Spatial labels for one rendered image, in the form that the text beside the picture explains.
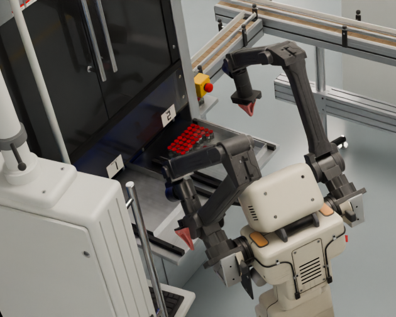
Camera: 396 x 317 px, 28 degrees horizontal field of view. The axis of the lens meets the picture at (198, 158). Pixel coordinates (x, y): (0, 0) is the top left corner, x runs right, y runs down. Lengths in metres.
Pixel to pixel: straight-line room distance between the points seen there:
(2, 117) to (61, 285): 0.56
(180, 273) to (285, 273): 1.37
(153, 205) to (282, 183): 0.84
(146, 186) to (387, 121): 1.33
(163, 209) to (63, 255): 0.85
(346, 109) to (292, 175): 1.67
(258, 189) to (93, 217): 0.50
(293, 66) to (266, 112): 2.35
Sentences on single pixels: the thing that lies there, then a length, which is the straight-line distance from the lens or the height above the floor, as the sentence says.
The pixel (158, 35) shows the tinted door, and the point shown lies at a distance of 3.00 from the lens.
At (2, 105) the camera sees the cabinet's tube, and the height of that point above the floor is 1.83.
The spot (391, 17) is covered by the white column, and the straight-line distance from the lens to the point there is 4.28.
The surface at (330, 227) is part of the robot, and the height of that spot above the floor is 1.23.
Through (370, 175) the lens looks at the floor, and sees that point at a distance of 4.30.
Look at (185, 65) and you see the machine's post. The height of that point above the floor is 1.16.
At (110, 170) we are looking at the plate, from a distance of 2.96.
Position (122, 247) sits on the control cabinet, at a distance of 2.20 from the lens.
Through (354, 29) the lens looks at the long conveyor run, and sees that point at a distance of 3.64.
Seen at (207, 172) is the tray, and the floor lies 0.88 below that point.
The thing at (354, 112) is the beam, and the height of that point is 0.50.
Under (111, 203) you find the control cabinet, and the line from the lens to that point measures 2.09.
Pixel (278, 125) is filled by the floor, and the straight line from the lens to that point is 4.65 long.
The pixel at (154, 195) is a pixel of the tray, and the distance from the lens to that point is 3.02.
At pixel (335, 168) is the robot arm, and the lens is 2.48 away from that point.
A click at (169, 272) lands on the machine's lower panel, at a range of 3.58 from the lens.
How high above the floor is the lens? 2.94
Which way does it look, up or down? 41 degrees down
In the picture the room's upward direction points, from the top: 10 degrees counter-clockwise
